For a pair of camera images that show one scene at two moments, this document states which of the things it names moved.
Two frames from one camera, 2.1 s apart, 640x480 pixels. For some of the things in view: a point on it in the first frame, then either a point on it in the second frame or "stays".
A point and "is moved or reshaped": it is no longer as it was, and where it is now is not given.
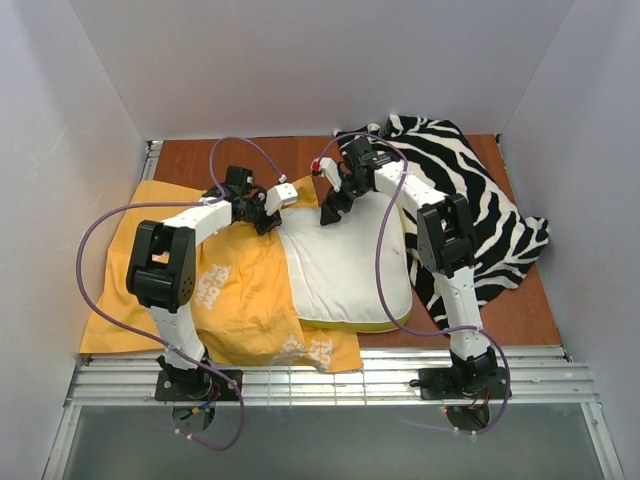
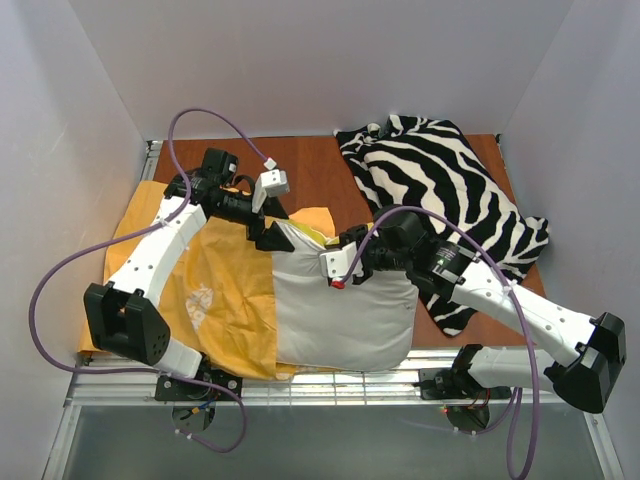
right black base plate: x=443 y=384 stays
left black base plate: x=198 y=385 stays
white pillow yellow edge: x=338 y=280 is moved or reshaped
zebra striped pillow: x=505 y=243 stays
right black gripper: x=338 y=198 to x=358 y=256
